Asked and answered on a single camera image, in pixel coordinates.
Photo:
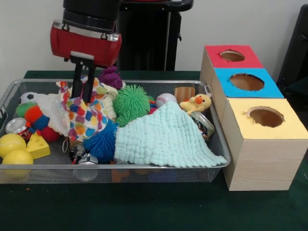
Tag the blue spiky rubber ball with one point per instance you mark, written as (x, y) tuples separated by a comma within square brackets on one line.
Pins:
[(101, 144)]

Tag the white toy baseball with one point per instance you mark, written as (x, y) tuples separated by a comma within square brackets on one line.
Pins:
[(164, 98)]

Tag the purple rubber toy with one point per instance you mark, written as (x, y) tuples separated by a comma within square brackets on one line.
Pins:
[(111, 78)]

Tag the yellow plush duck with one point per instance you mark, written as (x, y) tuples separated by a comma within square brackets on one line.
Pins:
[(196, 102)]

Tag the shallow clear mesh bin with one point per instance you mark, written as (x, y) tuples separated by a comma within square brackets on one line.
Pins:
[(211, 173)]

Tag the mint waffle cloth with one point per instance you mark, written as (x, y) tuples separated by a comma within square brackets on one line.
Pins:
[(163, 137)]

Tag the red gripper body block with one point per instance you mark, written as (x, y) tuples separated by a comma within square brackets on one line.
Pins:
[(84, 44)]

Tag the cream waffle cloth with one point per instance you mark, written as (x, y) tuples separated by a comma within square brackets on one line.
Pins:
[(109, 106)]

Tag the smooth yellow ball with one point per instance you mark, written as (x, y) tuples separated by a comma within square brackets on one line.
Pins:
[(18, 158)]

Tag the dark green table cloth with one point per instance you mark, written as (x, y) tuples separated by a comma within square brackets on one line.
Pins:
[(298, 85), (144, 211)]

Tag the wooden box three holes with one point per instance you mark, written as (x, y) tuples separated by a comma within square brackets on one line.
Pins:
[(262, 156)]

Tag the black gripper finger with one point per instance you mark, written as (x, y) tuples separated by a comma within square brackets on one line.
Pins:
[(78, 81), (91, 81)]

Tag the green spiky rubber ball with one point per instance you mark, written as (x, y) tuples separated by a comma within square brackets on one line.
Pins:
[(131, 101)]

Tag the yellow tennis ball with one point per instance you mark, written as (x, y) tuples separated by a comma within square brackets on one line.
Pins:
[(10, 144)]

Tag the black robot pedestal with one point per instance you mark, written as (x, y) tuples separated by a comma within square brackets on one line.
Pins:
[(149, 36)]

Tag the white cloth colourful patches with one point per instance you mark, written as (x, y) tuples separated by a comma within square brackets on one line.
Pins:
[(81, 115)]

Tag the small soccer ball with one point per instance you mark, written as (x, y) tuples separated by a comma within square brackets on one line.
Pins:
[(29, 97)]

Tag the black stand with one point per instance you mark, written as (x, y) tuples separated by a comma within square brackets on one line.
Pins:
[(296, 48)]

